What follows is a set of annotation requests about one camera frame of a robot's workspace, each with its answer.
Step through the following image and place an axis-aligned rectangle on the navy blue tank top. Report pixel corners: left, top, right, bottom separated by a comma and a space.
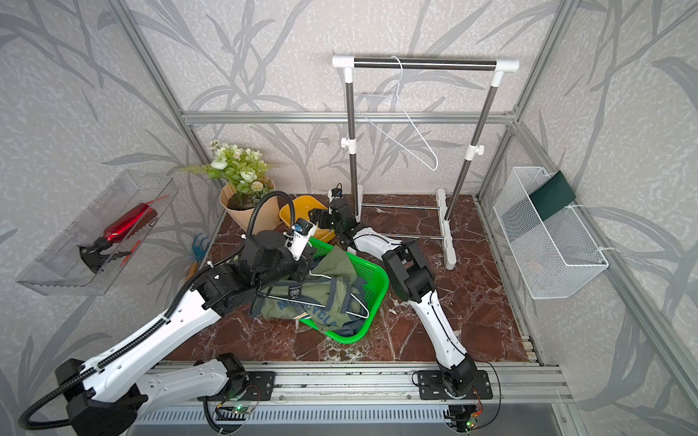
329, 318, 365, 337

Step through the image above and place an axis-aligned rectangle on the metal clothes rack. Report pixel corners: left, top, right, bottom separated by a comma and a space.
332, 54, 520, 270

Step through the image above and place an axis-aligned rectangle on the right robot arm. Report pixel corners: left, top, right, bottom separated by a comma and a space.
308, 187, 478, 399

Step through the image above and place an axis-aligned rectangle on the green plastic basket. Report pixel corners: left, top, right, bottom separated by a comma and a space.
297, 238, 389, 344

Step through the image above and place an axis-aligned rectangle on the green tank top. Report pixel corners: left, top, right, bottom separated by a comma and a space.
250, 248, 371, 336

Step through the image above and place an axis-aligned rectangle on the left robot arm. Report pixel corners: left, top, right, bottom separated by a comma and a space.
18, 207, 316, 435

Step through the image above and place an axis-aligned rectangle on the red spray bottle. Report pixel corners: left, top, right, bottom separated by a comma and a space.
78, 203, 158, 274

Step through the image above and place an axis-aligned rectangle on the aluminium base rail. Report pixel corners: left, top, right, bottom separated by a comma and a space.
243, 362, 574, 406

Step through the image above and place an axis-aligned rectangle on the white wire mesh basket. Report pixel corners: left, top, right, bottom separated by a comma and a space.
494, 166, 608, 300

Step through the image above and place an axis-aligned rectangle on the potted artificial flower plant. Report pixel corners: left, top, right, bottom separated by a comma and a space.
184, 140, 276, 231

